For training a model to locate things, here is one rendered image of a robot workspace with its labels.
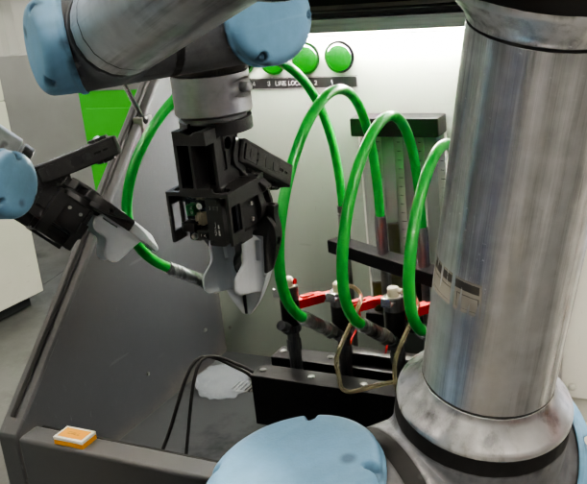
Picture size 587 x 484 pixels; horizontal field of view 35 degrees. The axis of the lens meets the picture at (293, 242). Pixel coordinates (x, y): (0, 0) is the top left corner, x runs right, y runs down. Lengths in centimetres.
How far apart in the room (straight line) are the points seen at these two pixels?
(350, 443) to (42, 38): 36
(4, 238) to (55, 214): 323
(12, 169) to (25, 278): 351
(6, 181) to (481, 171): 62
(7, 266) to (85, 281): 301
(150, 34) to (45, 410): 90
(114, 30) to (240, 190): 31
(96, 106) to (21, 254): 78
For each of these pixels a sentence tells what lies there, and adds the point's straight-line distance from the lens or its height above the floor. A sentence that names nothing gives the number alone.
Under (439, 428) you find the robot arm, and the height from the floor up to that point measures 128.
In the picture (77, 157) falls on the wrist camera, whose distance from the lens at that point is 120.
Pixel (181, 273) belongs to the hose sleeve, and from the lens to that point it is 128.
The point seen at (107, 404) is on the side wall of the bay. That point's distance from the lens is 151.
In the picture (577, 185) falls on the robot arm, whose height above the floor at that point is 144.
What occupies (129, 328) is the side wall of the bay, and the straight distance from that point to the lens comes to 153.
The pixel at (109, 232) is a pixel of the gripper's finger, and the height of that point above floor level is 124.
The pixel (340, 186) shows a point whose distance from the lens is 144.
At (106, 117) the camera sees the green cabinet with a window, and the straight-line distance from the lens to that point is 436.
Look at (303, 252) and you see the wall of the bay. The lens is 161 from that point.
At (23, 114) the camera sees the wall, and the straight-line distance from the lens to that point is 626.
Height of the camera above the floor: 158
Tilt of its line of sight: 19 degrees down
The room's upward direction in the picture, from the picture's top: 6 degrees counter-clockwise
